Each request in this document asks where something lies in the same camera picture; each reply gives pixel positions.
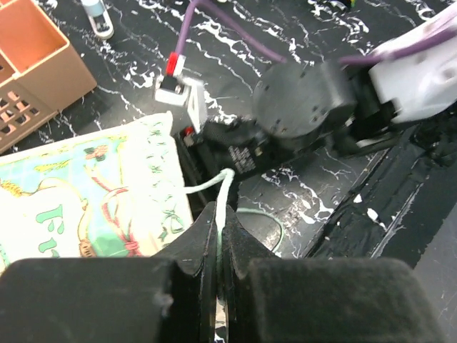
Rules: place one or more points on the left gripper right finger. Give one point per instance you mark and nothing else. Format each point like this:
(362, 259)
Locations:
(270, 299)

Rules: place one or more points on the orange plastic file organizer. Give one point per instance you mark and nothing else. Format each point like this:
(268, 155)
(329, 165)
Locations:
(41, 72)

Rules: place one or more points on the black front mounting rail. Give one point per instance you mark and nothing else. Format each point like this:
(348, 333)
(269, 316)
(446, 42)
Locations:
(399, 207)

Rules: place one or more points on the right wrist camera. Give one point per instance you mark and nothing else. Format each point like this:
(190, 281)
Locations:
(175, 89)

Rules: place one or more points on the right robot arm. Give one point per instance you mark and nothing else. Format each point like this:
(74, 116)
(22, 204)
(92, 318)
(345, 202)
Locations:
(357, 104)

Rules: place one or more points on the green patterned paper bag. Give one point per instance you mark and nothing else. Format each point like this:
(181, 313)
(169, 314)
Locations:
(119, 192)

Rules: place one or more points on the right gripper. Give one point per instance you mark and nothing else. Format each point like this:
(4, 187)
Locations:
(240, 146)

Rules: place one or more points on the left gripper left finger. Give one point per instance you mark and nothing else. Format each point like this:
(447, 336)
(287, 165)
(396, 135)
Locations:
(169, 297)

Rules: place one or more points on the light blue padlock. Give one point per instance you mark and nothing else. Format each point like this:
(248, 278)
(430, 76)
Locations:
(99, 18)

